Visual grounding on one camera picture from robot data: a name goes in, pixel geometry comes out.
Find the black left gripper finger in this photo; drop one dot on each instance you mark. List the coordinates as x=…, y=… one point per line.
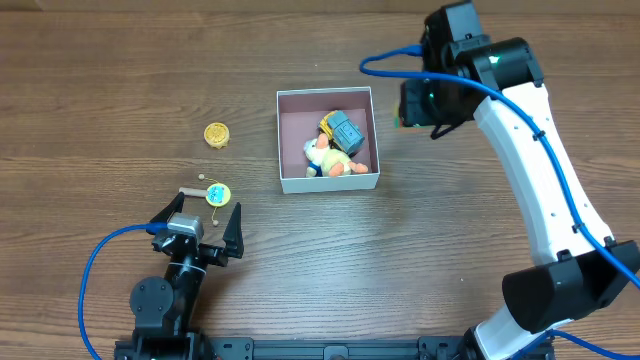
x=232, y=237
x=175, y=206

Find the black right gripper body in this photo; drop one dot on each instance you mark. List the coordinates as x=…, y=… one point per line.
x=415, y=106

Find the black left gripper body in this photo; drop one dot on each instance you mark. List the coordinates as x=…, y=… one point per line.
x=203, y=251

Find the multicoloured puzzle cube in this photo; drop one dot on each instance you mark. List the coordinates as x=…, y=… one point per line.
x=411, y=115

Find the yellow round ridged toy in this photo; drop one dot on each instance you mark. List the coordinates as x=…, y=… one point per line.
x=217, y=135

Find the yellow and grey toy truck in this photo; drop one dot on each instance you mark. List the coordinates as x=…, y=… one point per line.
x=342, y=132

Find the cream plush animal toy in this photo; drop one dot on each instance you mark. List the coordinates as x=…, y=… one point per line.
x=325, y=161

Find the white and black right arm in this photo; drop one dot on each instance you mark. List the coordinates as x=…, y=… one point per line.
x=578, y=265

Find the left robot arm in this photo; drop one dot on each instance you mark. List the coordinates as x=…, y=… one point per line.
x=163, y=306

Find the small wooden rattle drum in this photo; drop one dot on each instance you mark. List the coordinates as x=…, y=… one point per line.
x=217, y=195

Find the white square cardboard box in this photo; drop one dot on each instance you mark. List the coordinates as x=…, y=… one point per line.
x=298, y=115

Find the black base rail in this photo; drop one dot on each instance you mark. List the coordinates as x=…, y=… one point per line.
x=237, y=348

